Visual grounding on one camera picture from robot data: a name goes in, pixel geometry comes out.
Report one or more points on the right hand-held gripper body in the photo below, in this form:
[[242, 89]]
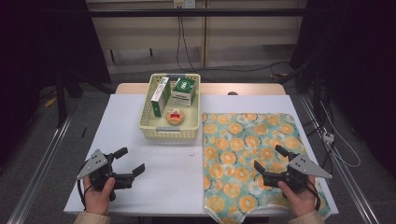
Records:
[[306, 166]]

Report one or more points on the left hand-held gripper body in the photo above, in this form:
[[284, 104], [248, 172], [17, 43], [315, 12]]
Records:
[[93, 164]]

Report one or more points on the orange slice print cloth bag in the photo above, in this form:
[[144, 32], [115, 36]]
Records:
[[236, 146]]

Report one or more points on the round gold red tin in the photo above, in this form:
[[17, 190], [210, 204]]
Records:
[[175, 117]]

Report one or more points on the tall green white box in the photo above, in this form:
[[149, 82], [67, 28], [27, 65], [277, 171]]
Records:
[[159, 98]]

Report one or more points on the pale yellow plastic basket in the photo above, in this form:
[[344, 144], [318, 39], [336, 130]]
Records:
[[193, 123]]

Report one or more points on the wide green white box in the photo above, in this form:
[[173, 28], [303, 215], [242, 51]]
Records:
[[183, 88]]

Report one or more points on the person's right hand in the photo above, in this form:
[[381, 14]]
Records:
[[300, 200]]

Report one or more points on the person's left hand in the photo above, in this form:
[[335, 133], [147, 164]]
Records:
[[96, 200]]

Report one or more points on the white table mat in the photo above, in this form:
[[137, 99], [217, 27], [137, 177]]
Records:
[[168, 174]]

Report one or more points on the black metal stand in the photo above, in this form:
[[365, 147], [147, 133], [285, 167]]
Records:
[[61, 99]]

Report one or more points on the black horizontal bar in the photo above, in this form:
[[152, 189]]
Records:
[[193, 12]]

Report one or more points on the aluminium floor rail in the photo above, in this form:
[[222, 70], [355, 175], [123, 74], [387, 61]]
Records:
[[40, 168], [345, 183]]

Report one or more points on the white wall socket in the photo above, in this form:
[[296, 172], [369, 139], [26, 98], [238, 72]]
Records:
[[184, 3]]

